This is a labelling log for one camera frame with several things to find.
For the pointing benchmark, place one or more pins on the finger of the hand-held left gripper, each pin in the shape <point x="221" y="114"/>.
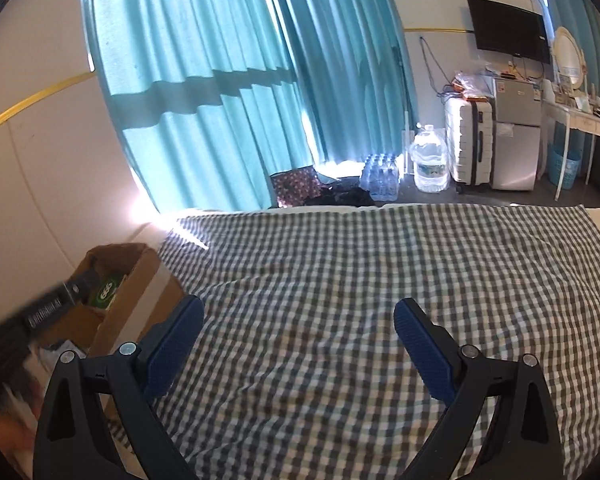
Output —
<point x="82" y="285"/>

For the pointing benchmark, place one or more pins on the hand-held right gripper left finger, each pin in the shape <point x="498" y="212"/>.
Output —
<point x="172" y="345"/>

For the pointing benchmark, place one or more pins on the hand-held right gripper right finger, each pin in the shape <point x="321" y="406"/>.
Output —
<point x="425" y="350"/>

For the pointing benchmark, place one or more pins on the green white medicine box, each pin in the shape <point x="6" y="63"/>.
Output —
<point x="107" y="292"/>

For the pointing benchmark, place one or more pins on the brown cardboard box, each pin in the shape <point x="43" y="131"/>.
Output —
<point x="130" y="300"/>

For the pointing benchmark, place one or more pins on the green white checkered blanket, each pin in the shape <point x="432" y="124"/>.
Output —
<point x="320" y="270"/>

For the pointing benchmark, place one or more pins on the dark cloth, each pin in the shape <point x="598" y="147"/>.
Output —
<point x="340" y="197"/>

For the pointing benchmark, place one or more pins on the pack of water bottles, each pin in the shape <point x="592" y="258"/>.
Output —
<point x="380" y="177"/>

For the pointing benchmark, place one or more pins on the large clear water jug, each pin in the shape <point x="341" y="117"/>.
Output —
<point x="430" y="162"/>

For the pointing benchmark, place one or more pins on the dark dotted bag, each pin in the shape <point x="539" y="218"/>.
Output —
<point x="295" y="185"/>

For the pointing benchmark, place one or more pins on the white suitcase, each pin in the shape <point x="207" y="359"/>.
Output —
<point x="467" y="145"/>

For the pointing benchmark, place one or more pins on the blue plastic basket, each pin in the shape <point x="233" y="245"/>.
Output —
<point x="565" y="167"/>

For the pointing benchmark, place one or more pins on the silver mini fridge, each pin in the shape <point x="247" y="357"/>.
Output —
<point x="517" y="135"/>

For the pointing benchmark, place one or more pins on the wide teal window curtain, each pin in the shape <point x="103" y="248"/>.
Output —
<point x="190" y="70"/>

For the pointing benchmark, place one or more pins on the clear plastic bag pile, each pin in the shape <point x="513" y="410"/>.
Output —
<point x="470" y="85"/>

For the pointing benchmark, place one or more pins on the white dressing table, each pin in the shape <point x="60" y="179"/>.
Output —
<point x="585" y="117"/>

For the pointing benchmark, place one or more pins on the narrow teal window curtain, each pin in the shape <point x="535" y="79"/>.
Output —
<point x="350" y="60"/>

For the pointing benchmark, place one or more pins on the white oval mirror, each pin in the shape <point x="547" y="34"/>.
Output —
<point x="567" y="57"/>

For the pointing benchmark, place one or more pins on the teal side curtain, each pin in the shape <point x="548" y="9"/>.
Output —
<point x="580" y="10"/>

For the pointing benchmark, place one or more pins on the black wall television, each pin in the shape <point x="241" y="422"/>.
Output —
<point x="507" y="30"/>

